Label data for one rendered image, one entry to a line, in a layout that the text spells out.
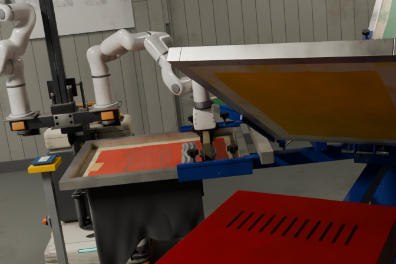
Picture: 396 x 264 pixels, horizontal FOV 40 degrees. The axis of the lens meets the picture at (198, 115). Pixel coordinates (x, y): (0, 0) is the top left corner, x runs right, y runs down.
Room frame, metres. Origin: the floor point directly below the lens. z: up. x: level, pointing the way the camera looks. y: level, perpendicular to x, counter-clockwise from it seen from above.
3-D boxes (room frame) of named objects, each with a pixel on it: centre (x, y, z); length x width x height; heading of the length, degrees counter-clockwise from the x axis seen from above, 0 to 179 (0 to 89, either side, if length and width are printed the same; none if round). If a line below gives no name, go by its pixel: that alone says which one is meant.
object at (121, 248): (2.15, 0.25, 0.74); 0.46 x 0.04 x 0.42; 89
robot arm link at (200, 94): (2.38, 0.00, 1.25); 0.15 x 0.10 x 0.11; 50
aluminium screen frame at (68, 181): (2.36, 0.19, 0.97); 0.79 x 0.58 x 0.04; 89
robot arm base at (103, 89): (2.78, 0.47, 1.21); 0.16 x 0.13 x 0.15; 1
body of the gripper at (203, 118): (2.35, -0.03, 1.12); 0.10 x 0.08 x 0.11; 89
